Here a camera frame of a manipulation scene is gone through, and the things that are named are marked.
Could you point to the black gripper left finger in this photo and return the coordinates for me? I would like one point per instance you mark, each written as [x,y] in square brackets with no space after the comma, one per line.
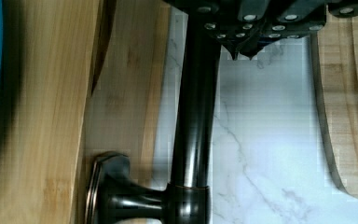
[236,24]

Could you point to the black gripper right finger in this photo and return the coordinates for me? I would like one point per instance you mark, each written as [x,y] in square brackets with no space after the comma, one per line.
[271,20]

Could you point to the wooden drawer with black handle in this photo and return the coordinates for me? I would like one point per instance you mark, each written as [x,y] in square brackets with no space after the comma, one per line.
[122,117]

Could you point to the bamboo cutting board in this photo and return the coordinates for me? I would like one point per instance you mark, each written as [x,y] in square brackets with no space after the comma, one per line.
[334,56]

